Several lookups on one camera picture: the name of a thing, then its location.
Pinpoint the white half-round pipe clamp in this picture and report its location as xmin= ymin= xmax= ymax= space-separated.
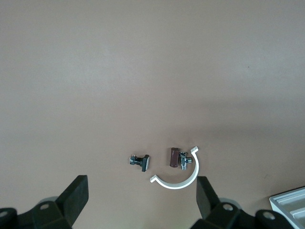
xmin=149 ymin=146 xmax=200 ymax=190

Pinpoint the small black clip part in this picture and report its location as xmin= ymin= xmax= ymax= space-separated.
xmin=129 ymin=154 xmax=151 ymax=172

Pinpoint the white plastic drawer cabinet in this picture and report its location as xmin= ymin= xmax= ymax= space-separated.
xmin=269 ymin=187 xmax=305 ymax=229

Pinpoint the brown table cover sheet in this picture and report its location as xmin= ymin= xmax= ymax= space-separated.
xmin=0 ymin=0 xmax=305 ymax=229

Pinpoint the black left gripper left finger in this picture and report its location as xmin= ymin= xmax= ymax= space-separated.
xmin=0 ymin=175 xmax=89 ymax=229

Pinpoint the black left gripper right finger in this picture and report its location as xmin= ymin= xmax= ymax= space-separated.
xmin=192 ymin=176 xmax=296 ymax=229

